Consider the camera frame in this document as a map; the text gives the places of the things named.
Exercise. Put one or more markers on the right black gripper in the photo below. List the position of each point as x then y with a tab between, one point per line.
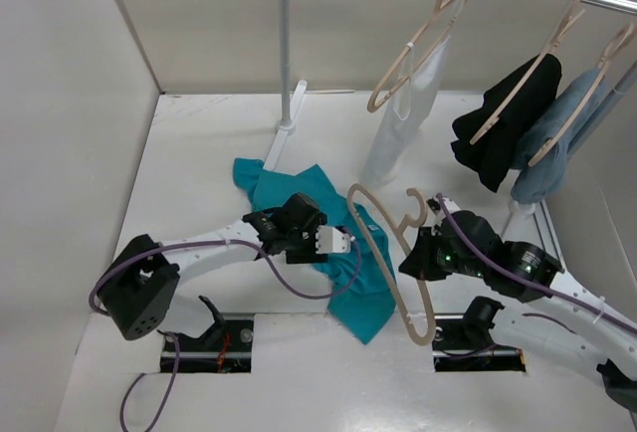
419	263

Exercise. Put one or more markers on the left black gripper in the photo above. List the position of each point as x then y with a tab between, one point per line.
310	251

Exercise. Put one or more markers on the teal t shirt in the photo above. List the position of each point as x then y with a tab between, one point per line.
367	304

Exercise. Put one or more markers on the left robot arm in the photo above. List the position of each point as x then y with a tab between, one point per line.
138	290

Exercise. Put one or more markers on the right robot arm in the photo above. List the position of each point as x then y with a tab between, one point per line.
539	306

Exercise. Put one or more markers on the black hanging shirt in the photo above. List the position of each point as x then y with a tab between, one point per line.
492	157

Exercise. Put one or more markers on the light blue hanging shirt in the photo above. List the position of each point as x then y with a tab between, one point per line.
547	153

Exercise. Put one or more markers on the white hanging shirt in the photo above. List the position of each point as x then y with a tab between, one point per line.
405	112

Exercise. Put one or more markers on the hanger holding black shirt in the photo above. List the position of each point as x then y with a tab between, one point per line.
504	97

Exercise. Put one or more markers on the white rack base foot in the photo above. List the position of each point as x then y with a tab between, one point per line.
287	128

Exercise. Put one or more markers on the left rack pole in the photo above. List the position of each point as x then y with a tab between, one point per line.
284	32

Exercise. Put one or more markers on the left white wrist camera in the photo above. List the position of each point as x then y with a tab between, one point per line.
333	240

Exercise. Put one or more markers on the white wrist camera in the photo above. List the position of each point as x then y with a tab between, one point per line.
435	205
333	240

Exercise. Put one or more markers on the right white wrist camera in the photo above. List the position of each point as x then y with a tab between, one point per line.
435	205

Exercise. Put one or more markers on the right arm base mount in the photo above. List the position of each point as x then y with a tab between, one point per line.
463	342

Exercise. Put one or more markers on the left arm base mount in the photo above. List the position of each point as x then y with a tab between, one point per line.
224	347

